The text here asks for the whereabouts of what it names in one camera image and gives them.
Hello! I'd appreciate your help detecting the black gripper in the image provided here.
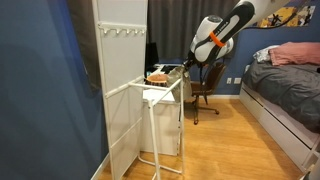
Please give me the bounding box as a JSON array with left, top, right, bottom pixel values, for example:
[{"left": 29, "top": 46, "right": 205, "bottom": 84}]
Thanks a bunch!
[{"left": 182, "top": 59, "right": 194, "bottom": 71}]

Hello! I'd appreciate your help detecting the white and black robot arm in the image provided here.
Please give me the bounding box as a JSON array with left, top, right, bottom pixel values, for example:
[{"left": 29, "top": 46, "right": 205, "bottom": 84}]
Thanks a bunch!
[{"left": 183, "top": 0, "right": 291, "bottom": 70}]

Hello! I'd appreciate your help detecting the white metal clothes rack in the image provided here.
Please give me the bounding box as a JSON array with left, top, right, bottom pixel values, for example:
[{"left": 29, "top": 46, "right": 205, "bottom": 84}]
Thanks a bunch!
[{"left": 91, "top": 0, "right": 187, "bottom": 180}]

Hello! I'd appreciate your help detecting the brown office chair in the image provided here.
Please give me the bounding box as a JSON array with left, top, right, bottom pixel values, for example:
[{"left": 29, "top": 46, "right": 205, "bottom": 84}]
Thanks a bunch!
[{"left": 191, "top": 62, "right": 226, "bottom": 125}]

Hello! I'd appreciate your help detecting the black computer monitor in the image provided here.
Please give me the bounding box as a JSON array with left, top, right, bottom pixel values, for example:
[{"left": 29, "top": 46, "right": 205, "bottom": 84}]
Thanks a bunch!
[{"left": 144, "top": 42, "right": 159, "bottom": 74}]

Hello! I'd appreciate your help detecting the grey curtain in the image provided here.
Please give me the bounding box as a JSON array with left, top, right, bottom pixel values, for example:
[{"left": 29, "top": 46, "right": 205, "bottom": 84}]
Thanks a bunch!
[{"left": 147, "top": 0, "right": 239, "bottom": 61}]

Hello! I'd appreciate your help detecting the white patterned pillow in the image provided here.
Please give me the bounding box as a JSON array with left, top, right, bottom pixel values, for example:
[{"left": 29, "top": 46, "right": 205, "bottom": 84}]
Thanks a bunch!
[{"left": 253, "top": 45, "right": 276, "bottom": 63}]

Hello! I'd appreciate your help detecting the bed with grey duvet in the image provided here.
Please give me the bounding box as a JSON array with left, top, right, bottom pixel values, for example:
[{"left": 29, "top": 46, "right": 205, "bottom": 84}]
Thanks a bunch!
[{"left": 240, "top": 61, "right": 320, "bottom": 171}]

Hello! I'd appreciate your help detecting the pink pillow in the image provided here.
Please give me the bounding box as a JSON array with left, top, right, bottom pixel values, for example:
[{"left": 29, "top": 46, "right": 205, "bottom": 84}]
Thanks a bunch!
[{"left": 269, "top": 42, "right": 320, "bottom": 66}]

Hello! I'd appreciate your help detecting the white wall socket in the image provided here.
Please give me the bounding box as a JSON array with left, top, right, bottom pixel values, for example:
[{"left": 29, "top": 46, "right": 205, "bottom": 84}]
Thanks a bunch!
[{"left": 226, "top": 78, "right": 241, "bottom": 84}]

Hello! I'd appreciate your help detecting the colourful wall poster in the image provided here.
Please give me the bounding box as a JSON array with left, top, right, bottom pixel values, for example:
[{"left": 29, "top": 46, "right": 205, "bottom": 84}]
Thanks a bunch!
[{"left": 257, "top": 6, "right": 316, "bottom": 28}]

